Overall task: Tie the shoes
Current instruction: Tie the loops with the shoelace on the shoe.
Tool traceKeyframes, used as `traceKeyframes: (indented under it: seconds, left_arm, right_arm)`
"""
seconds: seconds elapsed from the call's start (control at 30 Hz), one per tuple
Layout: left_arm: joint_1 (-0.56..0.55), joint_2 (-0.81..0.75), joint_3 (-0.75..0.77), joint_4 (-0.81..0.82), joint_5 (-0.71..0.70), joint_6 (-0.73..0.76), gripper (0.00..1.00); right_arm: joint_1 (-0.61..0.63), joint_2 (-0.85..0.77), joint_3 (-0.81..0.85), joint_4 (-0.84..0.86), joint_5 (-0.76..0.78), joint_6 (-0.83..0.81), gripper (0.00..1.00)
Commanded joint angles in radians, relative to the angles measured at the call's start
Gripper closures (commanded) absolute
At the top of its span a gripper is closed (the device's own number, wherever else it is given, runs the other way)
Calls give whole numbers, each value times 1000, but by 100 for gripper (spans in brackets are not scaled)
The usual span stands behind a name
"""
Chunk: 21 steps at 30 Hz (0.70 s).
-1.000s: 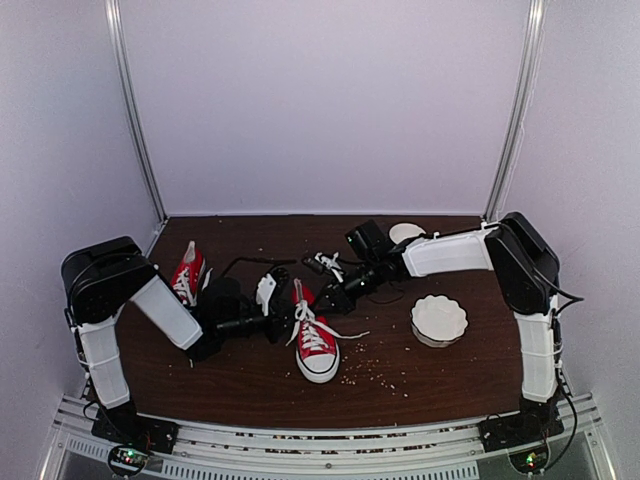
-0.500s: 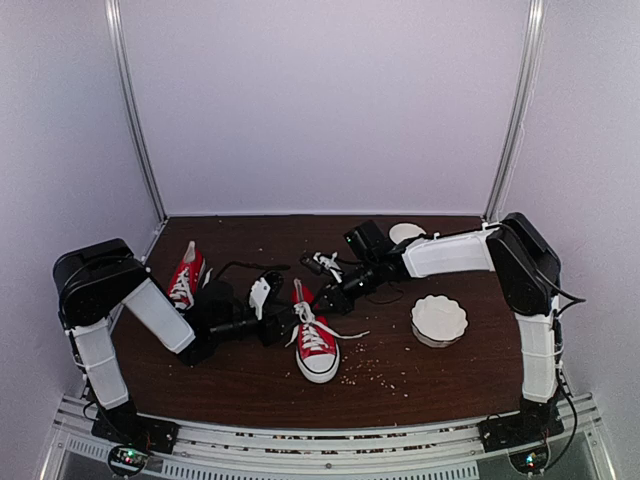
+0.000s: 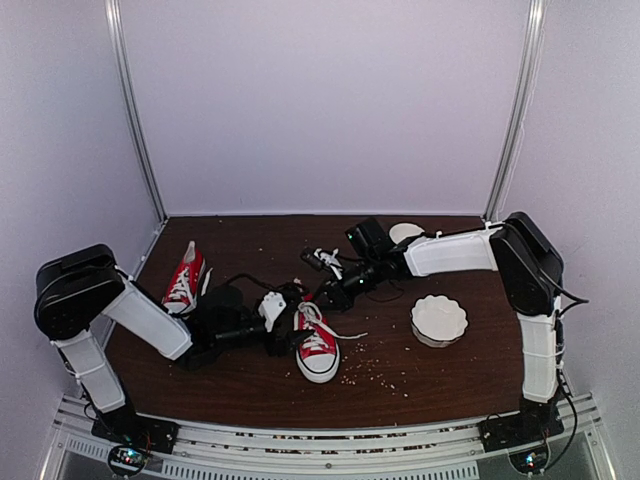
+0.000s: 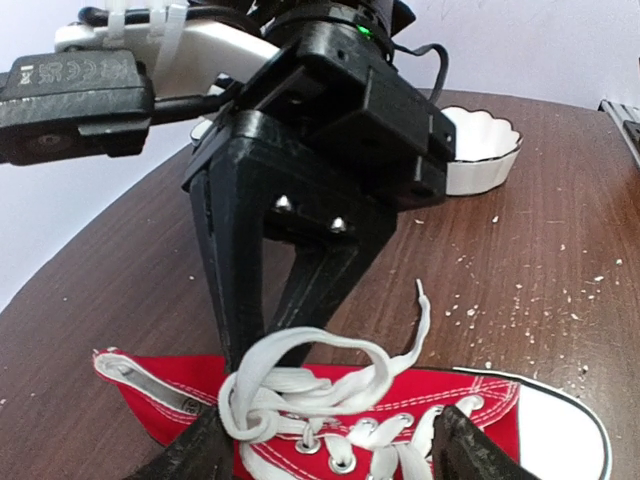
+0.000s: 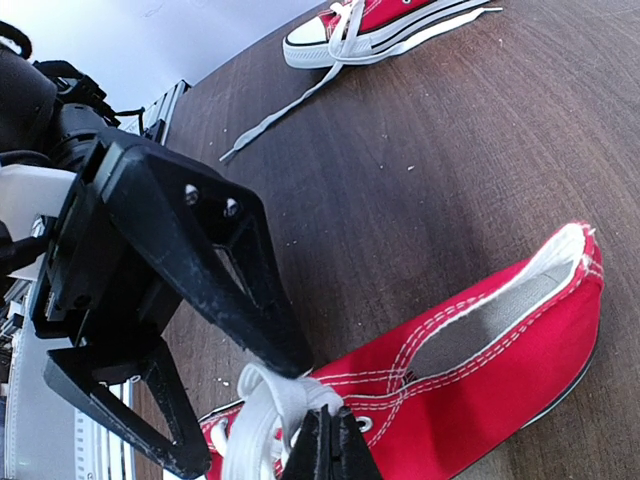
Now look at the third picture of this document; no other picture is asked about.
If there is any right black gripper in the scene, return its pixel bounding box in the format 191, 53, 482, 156
306, 255, 382, 313

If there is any red canvas sneaker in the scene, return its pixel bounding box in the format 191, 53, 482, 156
162, 240, 211, 316
293, 278, 368, 384

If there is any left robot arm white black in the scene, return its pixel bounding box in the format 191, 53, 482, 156
33, 244, 311, 444

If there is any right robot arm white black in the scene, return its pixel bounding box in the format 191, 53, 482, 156
304, 212, 585, 442

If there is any black bowl white inside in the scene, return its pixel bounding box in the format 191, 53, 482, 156
389, 222, 425, 246

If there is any white scalloped ceramic bowl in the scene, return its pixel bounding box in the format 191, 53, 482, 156
410, 295, 469, 348

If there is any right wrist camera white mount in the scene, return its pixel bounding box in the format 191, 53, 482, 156
300, 247, 344, 280

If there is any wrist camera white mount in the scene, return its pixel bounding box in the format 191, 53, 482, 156
258, 282, 301, 333
300, 247, 344, 280

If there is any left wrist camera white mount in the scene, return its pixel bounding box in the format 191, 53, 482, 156
258, 282, 301, 333

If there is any aluminium front rail frame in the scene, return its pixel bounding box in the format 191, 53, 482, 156
35, 394, 623, 479

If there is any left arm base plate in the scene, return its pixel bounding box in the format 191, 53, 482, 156
91, 417, 179, 454

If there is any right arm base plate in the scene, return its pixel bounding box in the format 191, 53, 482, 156
478, 413, 564, 452

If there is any left aluminium corner post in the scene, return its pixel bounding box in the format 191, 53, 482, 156
104, 0, 168, 223

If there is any aluminium corner post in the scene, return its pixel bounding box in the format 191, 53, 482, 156
104, 0, 168, 223
482, 0, 548, 221

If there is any right aluminium corner post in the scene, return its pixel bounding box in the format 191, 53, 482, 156
482, 0, 548, 221

